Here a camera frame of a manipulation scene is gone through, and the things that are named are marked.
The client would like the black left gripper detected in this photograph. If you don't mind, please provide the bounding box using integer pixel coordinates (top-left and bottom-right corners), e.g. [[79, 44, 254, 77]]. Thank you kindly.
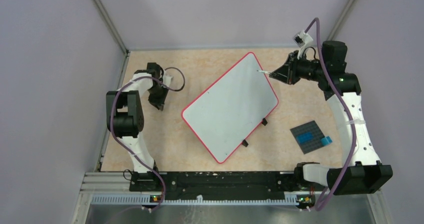
[[147, 84, 169, 111]]

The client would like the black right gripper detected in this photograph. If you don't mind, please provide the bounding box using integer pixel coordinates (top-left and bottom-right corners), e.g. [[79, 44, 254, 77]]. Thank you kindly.
[[270, 50, 326, 85]]

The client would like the green white marker pen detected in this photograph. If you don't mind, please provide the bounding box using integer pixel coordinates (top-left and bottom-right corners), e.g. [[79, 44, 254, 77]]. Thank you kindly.
[[257, 70, 272, 75]]

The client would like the red-edged whiteboard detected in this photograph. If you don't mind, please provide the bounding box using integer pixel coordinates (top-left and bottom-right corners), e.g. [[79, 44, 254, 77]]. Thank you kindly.
[[181, 52, 279, 164]]

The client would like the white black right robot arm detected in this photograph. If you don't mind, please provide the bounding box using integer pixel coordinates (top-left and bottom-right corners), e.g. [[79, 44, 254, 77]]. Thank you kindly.
[[269, 41, 393, 195]]

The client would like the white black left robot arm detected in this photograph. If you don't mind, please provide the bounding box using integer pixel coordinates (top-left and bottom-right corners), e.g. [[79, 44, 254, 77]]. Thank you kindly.
[[106, 62, 171, 191]]

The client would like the black whiteboard clip upper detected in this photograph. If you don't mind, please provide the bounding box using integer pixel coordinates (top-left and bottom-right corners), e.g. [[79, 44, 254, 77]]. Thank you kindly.
[[261, 118, 268, 126]]

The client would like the blue lego brick on plate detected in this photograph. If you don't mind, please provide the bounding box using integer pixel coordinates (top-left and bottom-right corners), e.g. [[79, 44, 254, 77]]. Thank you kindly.
[[296, 132, 314, 144]]

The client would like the grey lego baseplate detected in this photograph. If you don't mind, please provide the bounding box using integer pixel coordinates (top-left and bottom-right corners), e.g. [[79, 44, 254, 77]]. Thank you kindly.
[[290, 121, 325, 154]]

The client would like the light blue lego brick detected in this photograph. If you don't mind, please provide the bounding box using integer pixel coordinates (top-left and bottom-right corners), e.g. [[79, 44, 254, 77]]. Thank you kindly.
[[320, 136, 333, 147]]

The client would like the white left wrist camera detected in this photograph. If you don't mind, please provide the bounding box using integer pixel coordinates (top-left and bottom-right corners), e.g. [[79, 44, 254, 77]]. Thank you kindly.
[[162, 74, 174, 91]]

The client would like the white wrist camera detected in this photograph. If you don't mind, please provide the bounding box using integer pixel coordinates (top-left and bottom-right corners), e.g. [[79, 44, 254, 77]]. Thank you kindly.
[[162, 74, 174, 91], [293, 30, 314, 59]]

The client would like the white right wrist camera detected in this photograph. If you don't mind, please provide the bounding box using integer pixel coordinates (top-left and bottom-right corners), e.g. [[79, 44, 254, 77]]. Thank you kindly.
[[293, 30, 314, 59]]

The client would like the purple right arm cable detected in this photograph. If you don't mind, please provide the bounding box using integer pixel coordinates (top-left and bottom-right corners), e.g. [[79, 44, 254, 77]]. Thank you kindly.
[[304, 17, 358, 212]]

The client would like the aluminium frame rail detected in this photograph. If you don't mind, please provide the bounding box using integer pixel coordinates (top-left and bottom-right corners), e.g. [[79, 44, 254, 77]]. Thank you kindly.
[[72, 170, 393, 224]]

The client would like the white slotted cable duct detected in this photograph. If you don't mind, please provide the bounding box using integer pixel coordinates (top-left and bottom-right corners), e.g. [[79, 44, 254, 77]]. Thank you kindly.
[[91, 194, 299, 206]]

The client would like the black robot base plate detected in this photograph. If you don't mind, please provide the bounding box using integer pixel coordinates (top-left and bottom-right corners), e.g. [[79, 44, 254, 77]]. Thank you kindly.
[[129, 171, 323, 201]]

